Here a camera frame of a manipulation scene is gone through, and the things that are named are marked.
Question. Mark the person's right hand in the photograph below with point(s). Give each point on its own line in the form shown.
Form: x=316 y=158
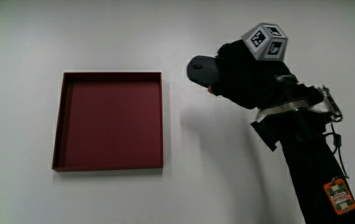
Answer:
x=246 y=77

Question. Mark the dark grey computer mouse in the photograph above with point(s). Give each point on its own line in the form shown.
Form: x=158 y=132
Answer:
x=203 y=71

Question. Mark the person's right forearm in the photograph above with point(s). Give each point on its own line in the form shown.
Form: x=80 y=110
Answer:
x=308 y=161

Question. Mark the white desk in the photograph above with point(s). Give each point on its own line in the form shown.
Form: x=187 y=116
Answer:
x=196 y=193

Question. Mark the dark red square tray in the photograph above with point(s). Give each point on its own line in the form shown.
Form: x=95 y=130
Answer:
x=112 y=124

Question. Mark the orange sensor module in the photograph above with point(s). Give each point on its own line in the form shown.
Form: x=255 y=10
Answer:
x=339 y=196

